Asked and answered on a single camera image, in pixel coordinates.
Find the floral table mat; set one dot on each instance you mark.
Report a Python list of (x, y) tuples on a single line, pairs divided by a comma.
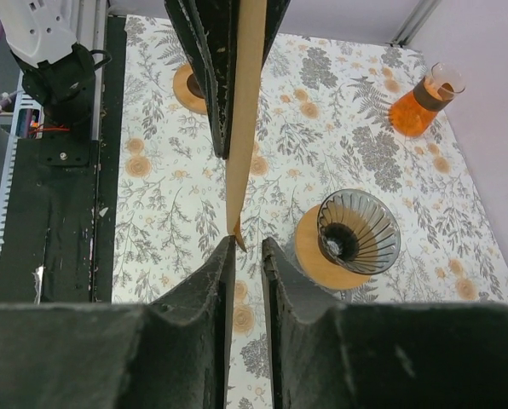
[(322, 126)]

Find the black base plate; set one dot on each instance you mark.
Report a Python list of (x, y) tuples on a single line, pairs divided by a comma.
[(58, 235)]

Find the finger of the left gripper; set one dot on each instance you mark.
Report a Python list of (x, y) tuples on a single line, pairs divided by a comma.
[(275, 11), (207, 31)]

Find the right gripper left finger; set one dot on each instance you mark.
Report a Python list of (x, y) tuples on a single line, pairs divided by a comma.
[(171, 353)]

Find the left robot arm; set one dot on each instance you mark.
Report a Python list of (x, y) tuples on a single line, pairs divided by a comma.
[(57, 67)]

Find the brown paper coffee filter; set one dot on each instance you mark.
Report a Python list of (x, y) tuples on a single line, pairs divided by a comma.
[(250, 44)]

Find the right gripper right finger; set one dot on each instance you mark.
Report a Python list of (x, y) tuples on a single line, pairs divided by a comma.
[(324, 353)]

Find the orange glass dripper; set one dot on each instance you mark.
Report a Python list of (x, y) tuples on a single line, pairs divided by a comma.
[(414, 112)]

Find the clear glass dripper cone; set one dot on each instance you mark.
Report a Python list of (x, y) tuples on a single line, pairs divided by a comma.
[(358, 232)]

